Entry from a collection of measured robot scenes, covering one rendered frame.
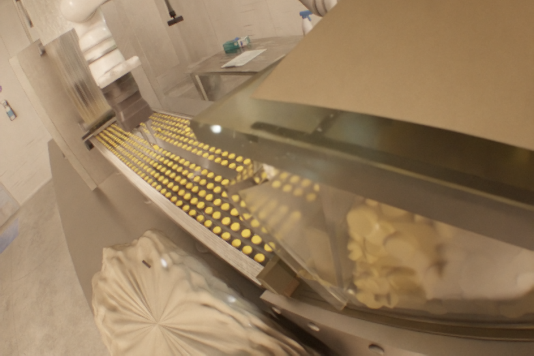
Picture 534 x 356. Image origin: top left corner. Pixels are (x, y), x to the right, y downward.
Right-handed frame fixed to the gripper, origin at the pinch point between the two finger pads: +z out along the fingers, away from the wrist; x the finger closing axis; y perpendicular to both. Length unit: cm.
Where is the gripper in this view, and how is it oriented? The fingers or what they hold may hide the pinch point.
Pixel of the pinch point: (156, 147)
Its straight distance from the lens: 61.0
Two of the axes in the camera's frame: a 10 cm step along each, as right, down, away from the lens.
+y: -7.3, -2.2, 6.5
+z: 2.8, 7.6, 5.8
